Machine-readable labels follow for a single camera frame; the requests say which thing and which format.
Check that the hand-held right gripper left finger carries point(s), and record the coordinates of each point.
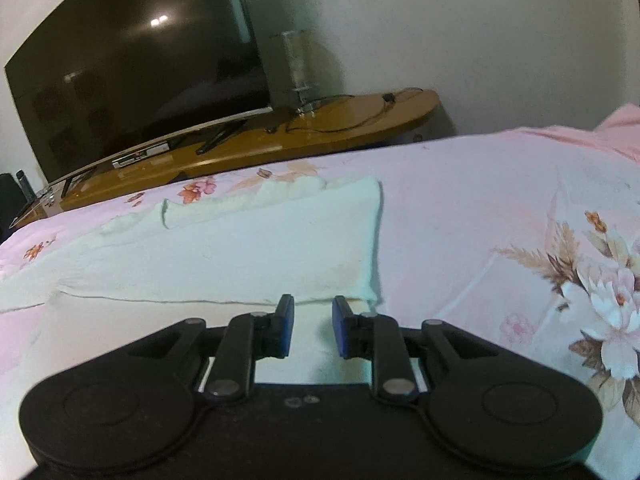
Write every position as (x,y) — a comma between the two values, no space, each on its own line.
(286,327)

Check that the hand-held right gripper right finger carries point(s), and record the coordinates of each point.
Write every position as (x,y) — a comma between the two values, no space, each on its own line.
(342,329)

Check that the white knit garment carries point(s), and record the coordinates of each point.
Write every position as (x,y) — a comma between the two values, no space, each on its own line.
(260,240)

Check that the pink floral bedsheet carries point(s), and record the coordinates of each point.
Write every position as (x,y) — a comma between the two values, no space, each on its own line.
(475,200)

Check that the wooden television stand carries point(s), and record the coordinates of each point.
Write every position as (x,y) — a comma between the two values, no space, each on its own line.
(320,127)

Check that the silver set-top box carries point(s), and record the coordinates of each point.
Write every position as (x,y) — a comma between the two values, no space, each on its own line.
(142,153)

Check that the small black device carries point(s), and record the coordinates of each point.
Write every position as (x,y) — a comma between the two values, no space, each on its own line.
(388,96)

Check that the black television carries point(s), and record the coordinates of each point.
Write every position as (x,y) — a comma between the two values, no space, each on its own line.
(130,60)

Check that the pink pillow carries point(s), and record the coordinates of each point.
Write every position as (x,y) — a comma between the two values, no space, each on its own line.
(622,130)

